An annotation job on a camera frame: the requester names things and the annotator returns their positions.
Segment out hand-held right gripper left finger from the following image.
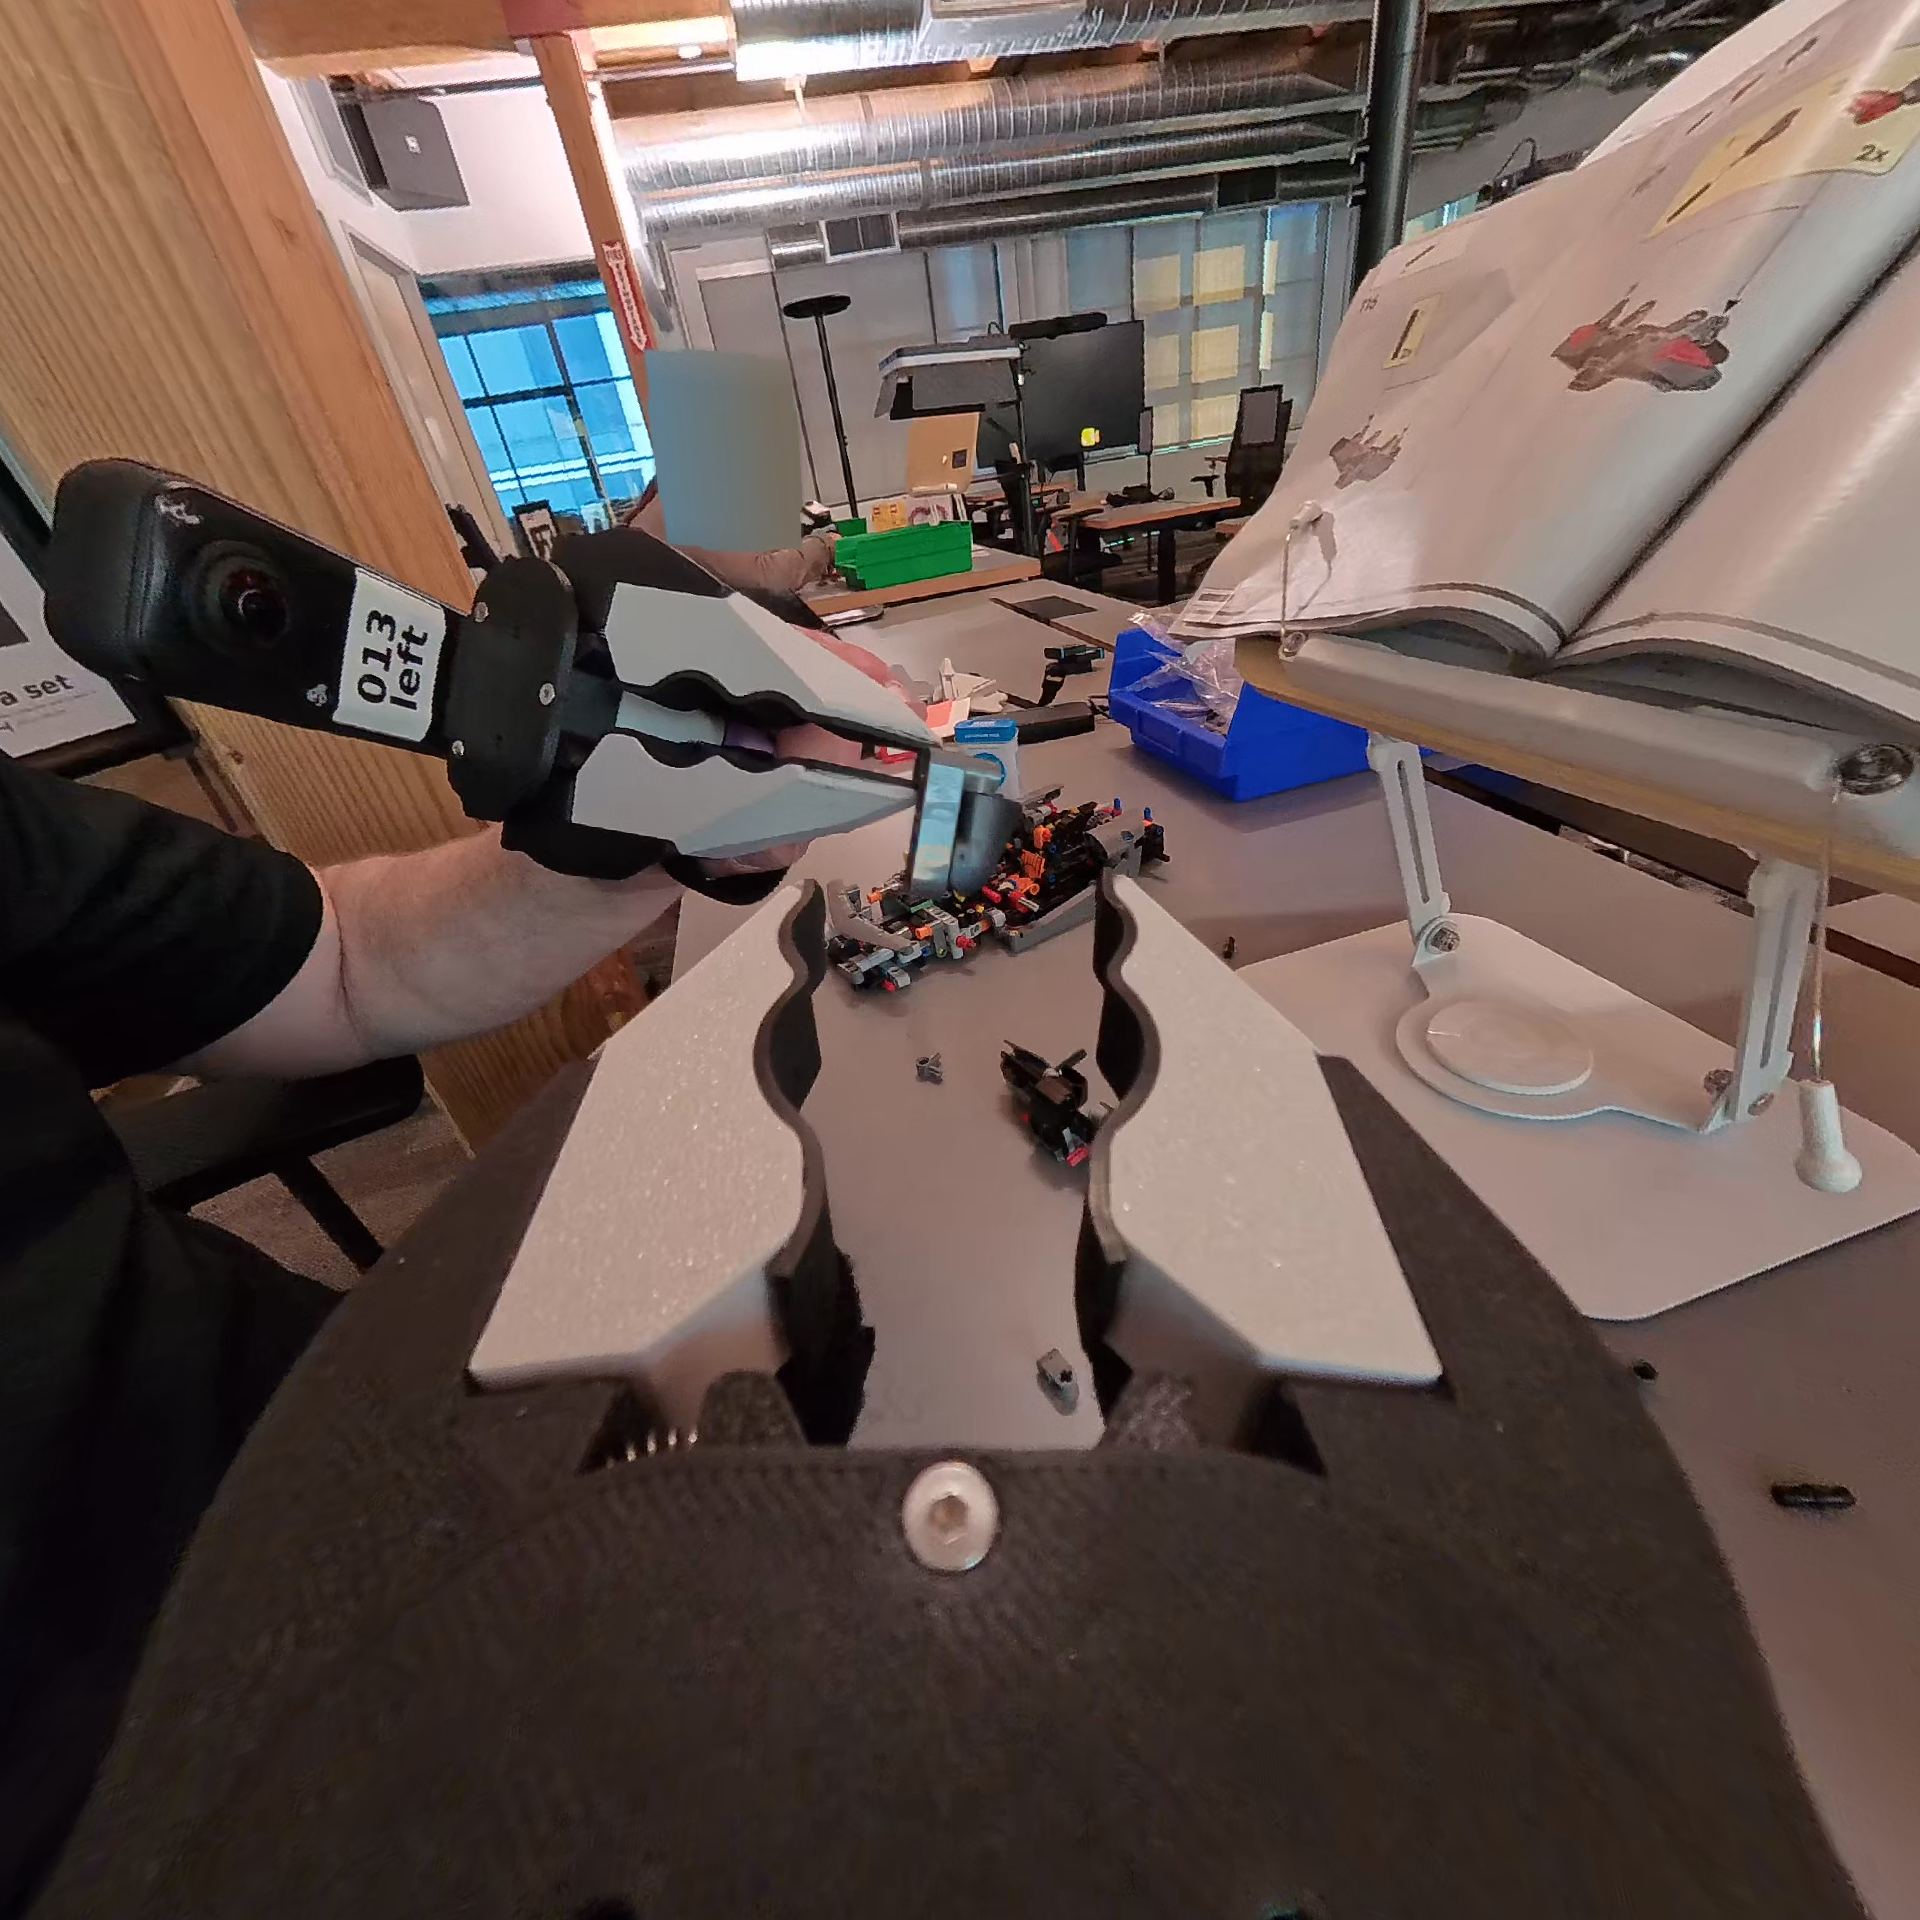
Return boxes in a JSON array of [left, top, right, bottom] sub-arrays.
[[467, 880, 875, 1448]]

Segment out wooden column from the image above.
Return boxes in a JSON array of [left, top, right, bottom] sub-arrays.
[[0, 0, 676, 1142]]

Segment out multicoloured lego chassis model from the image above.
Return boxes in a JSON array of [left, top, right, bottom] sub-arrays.
[[822, 778, 1172, 993]]

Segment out person's left forearm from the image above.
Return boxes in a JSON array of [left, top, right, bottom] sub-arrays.
[[171, 855, 705, 1079]]

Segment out white book stand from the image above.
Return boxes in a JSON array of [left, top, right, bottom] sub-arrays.
[[1237, 630, 1920, 1321]]

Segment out window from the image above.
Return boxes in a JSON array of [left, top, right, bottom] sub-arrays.
[[420, 306, 653, 528]]

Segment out black office chair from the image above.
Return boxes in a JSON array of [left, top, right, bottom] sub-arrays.
[[96, 1055, 429, 1278]]

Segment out framed black white poster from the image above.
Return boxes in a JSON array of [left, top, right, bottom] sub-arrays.
[[0, 449, 143, 767]]

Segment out black floor lamp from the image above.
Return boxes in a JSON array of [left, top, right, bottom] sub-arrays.
[[784, 295, 860, 518]]

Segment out small black lego assembly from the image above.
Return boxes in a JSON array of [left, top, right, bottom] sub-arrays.
[[997, 1040, 1119, 1167]]

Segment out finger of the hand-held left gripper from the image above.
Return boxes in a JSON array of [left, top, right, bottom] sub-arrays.
[[598, 582, 951, 754], [567, 727, 923, 863]]

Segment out black wall speaker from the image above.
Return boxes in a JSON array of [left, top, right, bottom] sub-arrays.
[[336, 93, 470, 211]]

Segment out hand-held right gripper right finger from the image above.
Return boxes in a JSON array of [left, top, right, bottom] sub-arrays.
[[1083, 873, 1444, 1448]]

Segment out black monitor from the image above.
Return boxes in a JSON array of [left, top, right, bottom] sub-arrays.
[[1020, 319, 1150, 458]]

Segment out black steel column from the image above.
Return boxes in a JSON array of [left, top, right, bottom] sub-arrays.
[[1358, 0, 1427, 295]]

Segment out clear plastic bags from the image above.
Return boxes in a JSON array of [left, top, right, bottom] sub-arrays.
[[1131, 608, 1247, 736]]

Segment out black silver softbox light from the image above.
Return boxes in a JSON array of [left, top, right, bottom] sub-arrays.
[[877, 336, 1021, 422]]

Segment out wooden top desk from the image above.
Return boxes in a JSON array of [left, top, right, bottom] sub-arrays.
[[809, 545, 1045, 608]]

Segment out silver ventilation duct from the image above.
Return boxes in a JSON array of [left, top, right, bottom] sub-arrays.
[[631, 151, 1220, 233], [615, 65, 1373, 167]]

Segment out lego instruction book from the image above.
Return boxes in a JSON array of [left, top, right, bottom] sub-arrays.
[[1171, 0, 1920, 698]]

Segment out stack of green bins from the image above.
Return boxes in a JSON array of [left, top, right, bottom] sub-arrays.
[[832, 515, 975, 591]]

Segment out scattered loose lego pieces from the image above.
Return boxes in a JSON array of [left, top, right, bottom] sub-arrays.
[[907, 936, 1854, 1517]]

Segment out dark grey lego panel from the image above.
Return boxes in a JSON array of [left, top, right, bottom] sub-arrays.
[[902, 746, 1032, 896]]

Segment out blue storage bin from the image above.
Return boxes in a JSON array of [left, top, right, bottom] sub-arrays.
[[1110, 626, 1502, 803]]

